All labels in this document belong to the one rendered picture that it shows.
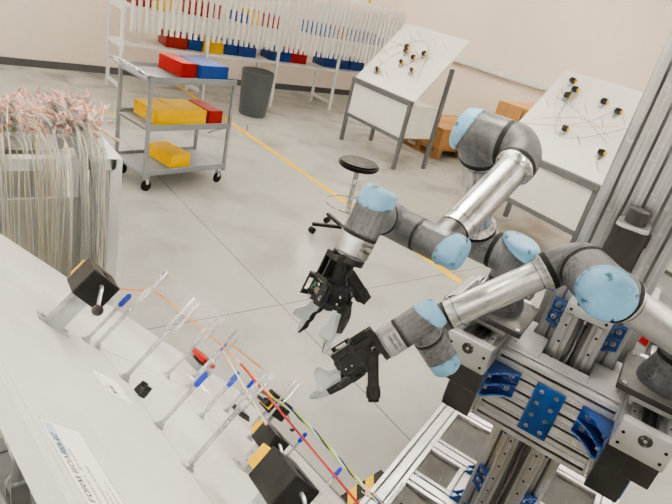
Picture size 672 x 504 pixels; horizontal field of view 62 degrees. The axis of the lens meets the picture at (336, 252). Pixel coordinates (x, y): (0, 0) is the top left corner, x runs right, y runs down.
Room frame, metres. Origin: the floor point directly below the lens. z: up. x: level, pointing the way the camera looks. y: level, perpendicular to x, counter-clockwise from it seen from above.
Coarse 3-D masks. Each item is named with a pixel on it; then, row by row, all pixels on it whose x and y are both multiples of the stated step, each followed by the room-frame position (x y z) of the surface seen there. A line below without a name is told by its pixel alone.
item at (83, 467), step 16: (48, 432) 0.32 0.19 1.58; (64, 432) 0.34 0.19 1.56; (64, 448) 0.31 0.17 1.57; (80, 448) 0.33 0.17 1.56; (64, 464) 0.29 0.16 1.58; (80, 464) 0.31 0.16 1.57; (96, 464) 0.32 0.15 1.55; (80, 480) 0.29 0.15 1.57; (96, 480) 0.30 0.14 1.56; (96, 496) 0.28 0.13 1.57; (112, 496) 0.30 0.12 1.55
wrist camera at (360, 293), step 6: (348, 276) 1.03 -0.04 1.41; (354, 276) 1.04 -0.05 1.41; (348, 282) 1.04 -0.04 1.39; (354, 282) 1.04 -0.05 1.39; (360, 282) 1.05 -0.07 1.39; (354, 288) 1.04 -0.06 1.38; (360, 288) 1.06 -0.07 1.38; (354, 294) 1.07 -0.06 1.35; (360, 294) 1.06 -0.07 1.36; (366, 294) 1.07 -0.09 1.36; (360, 300) 1.07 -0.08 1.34; (366, 300) 1.07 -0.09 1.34
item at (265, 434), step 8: (264, 424) 0.65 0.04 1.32; (256, 432) 0.64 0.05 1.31; (264, 432) 0.64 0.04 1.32; (272, 432) 0.63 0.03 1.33; (256, 440) 0.63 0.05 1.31; (264, 440) 0.63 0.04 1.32; (272, 440) 0.62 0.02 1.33; (280, 440) 0.63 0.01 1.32; (256, 448) 0.63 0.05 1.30; (280, 448) 0.62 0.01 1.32; (248, 456) 0.62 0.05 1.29; (240, 464) 0.60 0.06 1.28; (248, 464) 0.61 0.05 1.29; (248, 472) 0.60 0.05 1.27
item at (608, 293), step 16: (576, 256) 1.20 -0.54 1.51; (592, 256) 1.18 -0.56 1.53; (608, 256) 1.20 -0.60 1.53; (560, 272) 1.22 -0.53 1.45; (576, 272) 1.16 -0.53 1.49; (592, 272) 1.12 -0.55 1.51; (608, 272) 1.11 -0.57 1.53; (624, 272) 1.12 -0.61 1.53; (576, 288) 1.13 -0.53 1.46; (592, 288) 1.09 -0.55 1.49; (608, 288) 1.09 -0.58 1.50; (624, 288) 1.09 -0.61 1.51; (640, 288) 1.13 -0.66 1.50; (592, 304) 1.09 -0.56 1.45; (608, 304) 1.09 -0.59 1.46; (624, 304) 1.09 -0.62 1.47; (640, 304) 1.11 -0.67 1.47; (656, 304) 1.15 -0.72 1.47; (608, 320) 1.09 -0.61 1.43; (624, 320) 1.11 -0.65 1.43; (640, 320) 1.12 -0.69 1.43; (656, 320) 1.13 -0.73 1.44; (656, 336) 1.13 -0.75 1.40
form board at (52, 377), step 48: (0, 240) 0.76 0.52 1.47; (0, 288) 0.55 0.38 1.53; (48, 288) 0.71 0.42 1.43; (0, 336) 0.42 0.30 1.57; (48, 336) 0.52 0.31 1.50; (96, 336) 0.67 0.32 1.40; (144, 336) 0.93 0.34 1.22; (0, 384) 0.34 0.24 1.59; (48, 384) 0.40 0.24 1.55; (96, 384) 0.49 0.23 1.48; (96, 432) 0.38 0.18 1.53; (144, 432) 0.46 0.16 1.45; (192, 432) 0.59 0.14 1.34; (240, 432) 0.80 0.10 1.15; (48, 480) 0.27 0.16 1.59; (144, 480) 0.36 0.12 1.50; (192, 480) 0.44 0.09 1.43; (240, 480) 0.55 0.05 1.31
